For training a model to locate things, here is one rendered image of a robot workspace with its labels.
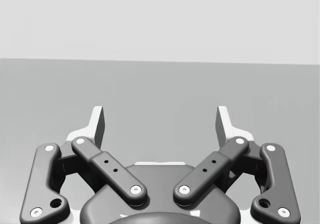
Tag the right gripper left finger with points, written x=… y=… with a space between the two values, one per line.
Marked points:
x=110 y=167

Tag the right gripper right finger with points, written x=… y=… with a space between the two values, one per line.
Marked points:
x=208 y=167

